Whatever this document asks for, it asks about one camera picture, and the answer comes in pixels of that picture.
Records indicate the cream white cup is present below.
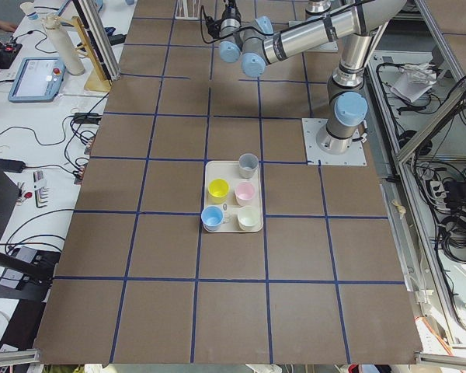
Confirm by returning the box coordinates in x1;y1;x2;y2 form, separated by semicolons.
237;206;259;231

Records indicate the cream plastic tray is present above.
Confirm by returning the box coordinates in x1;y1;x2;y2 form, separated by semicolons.
203;161;263;233

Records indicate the yellow cup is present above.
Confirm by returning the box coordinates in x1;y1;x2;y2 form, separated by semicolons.
207;179;230;204

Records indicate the teach pendant tablet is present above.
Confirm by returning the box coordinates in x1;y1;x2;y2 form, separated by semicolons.
8;58;65;103

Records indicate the white wire cup rack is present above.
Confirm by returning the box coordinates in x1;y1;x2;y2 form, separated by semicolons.
175;0;201;20

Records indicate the black monitor stand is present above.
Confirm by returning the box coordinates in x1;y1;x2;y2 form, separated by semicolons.
0;155;61;302

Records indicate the black power adapter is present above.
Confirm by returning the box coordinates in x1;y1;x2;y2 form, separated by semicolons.
0;159;26;173

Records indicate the pink cup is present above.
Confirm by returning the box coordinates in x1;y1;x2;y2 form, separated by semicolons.
235;182;256;206

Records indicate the hex key set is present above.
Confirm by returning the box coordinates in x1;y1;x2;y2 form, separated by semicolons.
33;170;48;208

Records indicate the black camera cable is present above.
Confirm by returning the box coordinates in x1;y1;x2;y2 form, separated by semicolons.
200;3;223;44

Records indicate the grey cup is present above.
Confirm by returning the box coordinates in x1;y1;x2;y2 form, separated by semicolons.
238;153;259;179

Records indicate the aluminium frame post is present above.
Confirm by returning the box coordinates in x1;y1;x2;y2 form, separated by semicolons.
73;0;120;82

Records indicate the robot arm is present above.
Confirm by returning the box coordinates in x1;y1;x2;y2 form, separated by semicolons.
207;0;405;155

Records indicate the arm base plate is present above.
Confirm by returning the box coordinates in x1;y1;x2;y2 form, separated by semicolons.
301;118;367;167

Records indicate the wooden stand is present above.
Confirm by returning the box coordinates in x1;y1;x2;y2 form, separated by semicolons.
57;16;111;92

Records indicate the white paper roll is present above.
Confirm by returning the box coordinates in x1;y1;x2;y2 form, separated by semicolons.
42;13;85;76

